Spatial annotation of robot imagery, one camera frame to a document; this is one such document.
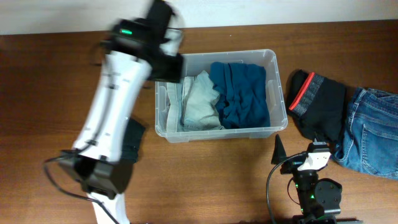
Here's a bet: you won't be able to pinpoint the clear plastic storage bin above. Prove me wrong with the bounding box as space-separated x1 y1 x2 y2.
155 49 288 143

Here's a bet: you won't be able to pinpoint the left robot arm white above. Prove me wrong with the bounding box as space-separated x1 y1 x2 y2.
57 1 183 223

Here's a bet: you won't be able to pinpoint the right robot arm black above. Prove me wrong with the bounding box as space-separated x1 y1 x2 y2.
266 135 363 224

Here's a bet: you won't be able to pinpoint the black garment with white logo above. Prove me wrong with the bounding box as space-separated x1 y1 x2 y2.
121 119 146 164

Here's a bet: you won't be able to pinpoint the light grey-blue jeans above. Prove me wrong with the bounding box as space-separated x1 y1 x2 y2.
166 71 224 133

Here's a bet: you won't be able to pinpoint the dark blue garment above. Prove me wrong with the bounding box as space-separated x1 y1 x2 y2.
210 62 271 129

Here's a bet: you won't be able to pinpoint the black shorts red waistband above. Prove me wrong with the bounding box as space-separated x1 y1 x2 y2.
286 70 346 143

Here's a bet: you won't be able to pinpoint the blue denim jeans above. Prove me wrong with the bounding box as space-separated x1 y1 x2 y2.
333 87 397 180

